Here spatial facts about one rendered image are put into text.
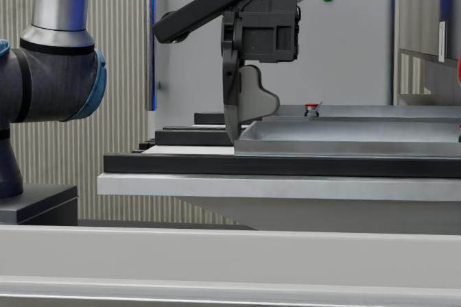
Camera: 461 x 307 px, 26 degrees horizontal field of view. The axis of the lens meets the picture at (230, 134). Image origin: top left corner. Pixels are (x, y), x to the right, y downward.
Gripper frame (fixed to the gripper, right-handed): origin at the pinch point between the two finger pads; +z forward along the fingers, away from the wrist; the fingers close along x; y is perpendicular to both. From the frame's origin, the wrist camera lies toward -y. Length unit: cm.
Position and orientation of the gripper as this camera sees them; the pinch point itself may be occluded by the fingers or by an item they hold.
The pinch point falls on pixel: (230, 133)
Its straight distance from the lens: 114.0
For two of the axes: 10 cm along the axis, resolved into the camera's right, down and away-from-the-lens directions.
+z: -0.2, 10.0, 1.0
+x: 1.3, -0.9, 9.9
